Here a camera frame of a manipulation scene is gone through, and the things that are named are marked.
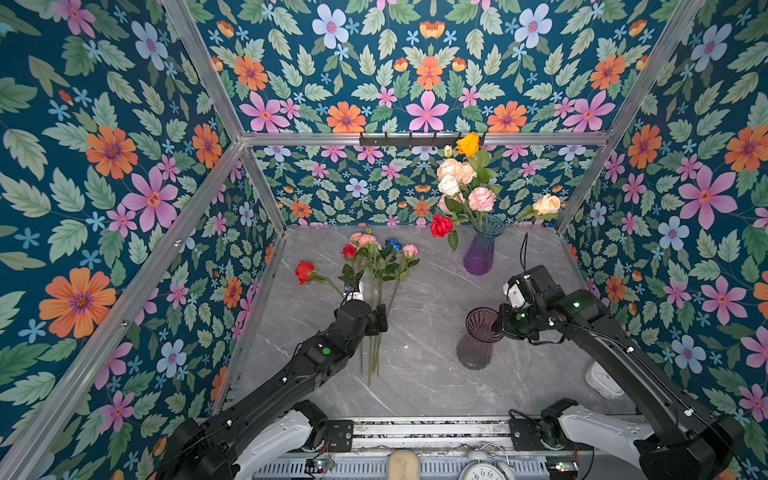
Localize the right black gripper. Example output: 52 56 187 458
486 303 544 339

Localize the dark purple glass vase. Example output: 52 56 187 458
456 307 504 371

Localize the blue purple glass vase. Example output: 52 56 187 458
463 216 505 276

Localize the cream yellow rose stem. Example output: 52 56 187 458
519 194 562 221

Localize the red rose stem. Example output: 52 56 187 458
429 211 475 251

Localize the pink peony flower stem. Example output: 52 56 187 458
438 187 497 231

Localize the orange yellow rose stem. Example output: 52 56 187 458
456 133 496 194

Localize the peach peony flower stem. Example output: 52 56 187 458
436 143 499 229

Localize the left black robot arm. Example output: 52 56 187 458
151 299 388 479

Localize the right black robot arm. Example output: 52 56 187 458
499 265 744 479

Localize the mixed flower bunch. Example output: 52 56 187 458
294 229 419 385

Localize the white round device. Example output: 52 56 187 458
585 362 624 400

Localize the white alarm clock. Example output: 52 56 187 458
458 450 516 480

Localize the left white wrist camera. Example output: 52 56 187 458
342 282 364 303

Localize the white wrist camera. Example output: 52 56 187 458
502 280 528 310
342 282 364 303

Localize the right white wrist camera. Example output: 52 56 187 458
502 280 528 310

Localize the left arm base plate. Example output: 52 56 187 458
299 420 355 453

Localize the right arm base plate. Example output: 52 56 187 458
507 409 594 452

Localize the aluminium mounting rail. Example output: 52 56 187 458
197 416 679 457

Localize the beige wooden handle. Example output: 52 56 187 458
387 450 420 480

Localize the black hook rail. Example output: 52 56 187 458
357 132 464 148

